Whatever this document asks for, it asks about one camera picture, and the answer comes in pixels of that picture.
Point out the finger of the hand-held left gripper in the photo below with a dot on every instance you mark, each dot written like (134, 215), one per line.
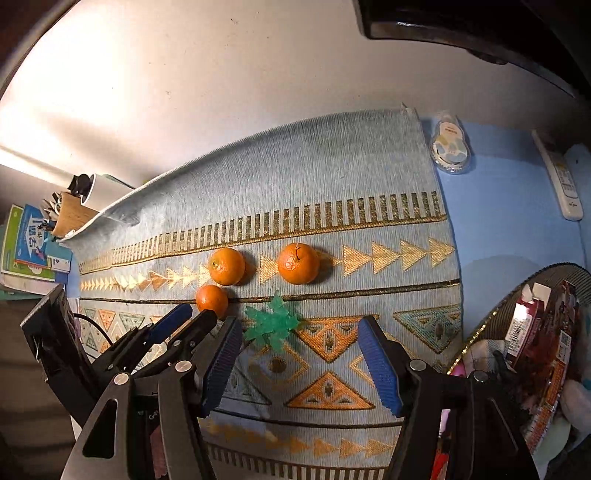
(198, 325)
(173, 318)

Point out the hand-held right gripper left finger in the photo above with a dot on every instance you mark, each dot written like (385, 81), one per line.
(224, 364)

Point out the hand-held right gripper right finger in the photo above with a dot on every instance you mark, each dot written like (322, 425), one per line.
(381, 369)

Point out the orange tangerine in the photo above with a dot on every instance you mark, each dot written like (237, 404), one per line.
(226, 266)
(212, 300)
(298, 263)

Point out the teal green dinosaur toy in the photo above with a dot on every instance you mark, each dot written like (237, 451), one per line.
(272, 327)

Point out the brown woven basket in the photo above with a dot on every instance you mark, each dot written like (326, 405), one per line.
(503, 300)

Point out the long printed cardboard box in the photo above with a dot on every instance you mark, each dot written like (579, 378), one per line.
(561, 350)

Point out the blue picture book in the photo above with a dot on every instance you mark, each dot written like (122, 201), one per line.
(32, 240)

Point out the green book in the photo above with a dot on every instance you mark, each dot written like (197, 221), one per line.
(10, 244)

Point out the wooden pen holder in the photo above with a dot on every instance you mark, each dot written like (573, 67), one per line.
(74, 217)

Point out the bunch of pens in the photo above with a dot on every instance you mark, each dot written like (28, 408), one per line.
(51, 205)

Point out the red white carton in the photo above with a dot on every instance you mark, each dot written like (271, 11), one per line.
(521, 323)

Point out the white desk lamp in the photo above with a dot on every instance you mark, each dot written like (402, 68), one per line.
(37, 168)

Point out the patterned blue woven mat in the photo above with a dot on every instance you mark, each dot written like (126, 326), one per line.
(323, 184)

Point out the correction tape dispenser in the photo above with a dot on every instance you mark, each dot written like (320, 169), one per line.
(452, 147)

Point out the white remote control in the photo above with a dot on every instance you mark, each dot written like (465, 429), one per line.
(565, 184)

